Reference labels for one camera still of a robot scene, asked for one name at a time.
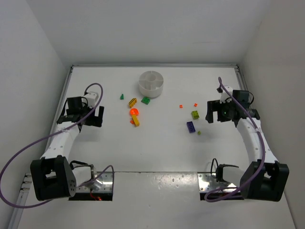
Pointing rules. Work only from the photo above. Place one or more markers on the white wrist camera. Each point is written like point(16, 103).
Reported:
point(91, 98)
point(225, 98)

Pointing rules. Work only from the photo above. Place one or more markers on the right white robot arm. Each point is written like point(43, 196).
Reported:
point(265, 178)

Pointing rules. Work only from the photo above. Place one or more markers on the yellow black striped lego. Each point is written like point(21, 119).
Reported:
point(132, 102)

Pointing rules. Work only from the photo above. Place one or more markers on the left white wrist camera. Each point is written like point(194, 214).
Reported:
point(91, 98)

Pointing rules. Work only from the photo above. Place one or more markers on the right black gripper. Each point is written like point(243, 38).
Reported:
point(215, 109)

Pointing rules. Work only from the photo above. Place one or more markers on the lime green lego brick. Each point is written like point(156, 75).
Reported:
point(195, 115)

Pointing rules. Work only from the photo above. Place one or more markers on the yellow long lego brick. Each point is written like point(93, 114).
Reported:
point(135, 120)

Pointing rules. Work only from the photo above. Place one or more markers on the dark blue lego brick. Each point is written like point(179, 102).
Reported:
point(190, 127)

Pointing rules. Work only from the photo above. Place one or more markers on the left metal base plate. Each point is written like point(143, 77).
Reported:
point(102, 185)

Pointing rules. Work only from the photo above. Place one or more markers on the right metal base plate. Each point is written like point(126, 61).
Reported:
point(207, 183)

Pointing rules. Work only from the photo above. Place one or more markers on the aluminium frame rail back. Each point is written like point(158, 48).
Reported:
point(191, 65)

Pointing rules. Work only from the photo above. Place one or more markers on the metal base plate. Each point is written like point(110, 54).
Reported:
point(207, 183)
point(102, 185)

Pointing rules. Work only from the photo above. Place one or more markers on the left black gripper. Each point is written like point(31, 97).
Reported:
point(88, 119)

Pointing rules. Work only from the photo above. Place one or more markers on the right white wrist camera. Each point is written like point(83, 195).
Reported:
point(225, 98)

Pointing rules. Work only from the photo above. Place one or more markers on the orange round lego piece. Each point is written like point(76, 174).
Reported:
point(134, 111)

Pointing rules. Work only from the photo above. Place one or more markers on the white round divided container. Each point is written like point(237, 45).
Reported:
point(151, 84)

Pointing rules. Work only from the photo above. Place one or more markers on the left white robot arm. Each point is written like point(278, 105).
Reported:
point(52, 175)

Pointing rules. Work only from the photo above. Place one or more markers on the green flat lego plate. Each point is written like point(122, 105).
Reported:
point(146, 100)

